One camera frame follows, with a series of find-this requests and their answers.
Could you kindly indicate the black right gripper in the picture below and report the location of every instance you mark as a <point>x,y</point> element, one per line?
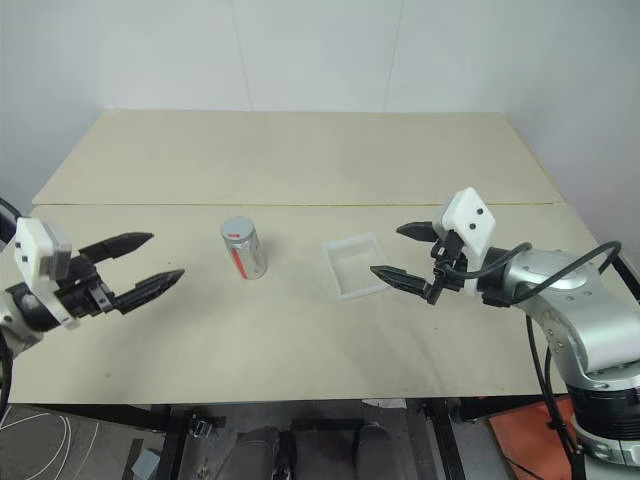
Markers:
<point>450,260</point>

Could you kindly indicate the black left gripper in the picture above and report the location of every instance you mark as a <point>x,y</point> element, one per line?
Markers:
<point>82,295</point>

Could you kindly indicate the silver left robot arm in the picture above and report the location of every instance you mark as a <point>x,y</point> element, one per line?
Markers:
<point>20,320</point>

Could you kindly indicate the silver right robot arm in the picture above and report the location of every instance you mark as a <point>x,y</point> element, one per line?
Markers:
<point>570,305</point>

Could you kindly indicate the clear plastic tray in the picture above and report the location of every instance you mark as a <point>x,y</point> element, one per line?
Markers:
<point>356,272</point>

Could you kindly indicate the silver can with red stripe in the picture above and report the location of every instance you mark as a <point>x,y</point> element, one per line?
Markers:
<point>247,255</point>

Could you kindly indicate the small grey box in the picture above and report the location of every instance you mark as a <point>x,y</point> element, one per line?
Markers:
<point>146,462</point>

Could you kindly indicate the orange floor mat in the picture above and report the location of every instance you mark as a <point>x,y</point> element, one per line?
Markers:
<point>525,430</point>

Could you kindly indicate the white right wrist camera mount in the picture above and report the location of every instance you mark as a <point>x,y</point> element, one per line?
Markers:
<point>470,217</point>

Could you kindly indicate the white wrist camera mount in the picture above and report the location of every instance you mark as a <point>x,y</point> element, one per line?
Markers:
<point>470,217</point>
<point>32,250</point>

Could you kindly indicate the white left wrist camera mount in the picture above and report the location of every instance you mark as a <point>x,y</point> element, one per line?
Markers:
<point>32,250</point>

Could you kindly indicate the metal frame clamp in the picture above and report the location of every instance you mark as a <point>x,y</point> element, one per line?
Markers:
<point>200,426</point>

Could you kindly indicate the black metal table frame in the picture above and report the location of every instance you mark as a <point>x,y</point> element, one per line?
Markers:
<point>441,435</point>

